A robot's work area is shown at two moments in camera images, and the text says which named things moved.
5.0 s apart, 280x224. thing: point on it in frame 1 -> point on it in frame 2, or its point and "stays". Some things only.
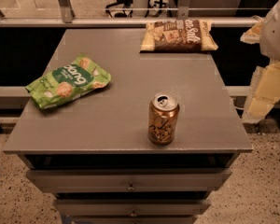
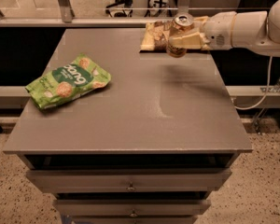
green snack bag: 71,79 stays
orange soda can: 161,118 -> 182,24
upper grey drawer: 133,180 stays
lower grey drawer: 131,207 stays
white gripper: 276,32 -> 217,30
